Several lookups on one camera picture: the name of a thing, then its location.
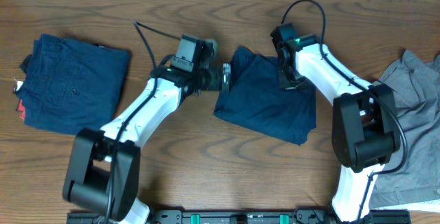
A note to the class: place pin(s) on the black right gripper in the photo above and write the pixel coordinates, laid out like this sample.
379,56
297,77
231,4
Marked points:
284,82

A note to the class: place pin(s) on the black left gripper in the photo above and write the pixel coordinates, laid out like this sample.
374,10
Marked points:
213,78

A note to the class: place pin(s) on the dark blue shorts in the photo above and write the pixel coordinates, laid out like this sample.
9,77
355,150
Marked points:
256,101

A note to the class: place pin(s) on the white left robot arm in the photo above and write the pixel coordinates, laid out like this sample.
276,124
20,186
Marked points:
104,165

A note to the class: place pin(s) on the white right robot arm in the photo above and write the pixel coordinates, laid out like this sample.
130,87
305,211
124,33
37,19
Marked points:
365,131

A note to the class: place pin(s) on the folded dark blue garment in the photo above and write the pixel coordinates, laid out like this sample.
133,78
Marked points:
70,85

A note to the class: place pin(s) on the grey garment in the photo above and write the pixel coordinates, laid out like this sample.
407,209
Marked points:
415,85

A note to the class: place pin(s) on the red folded garment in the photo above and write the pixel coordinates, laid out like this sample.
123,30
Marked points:
21,109

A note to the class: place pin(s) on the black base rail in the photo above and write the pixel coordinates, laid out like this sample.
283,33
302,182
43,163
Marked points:
299,216

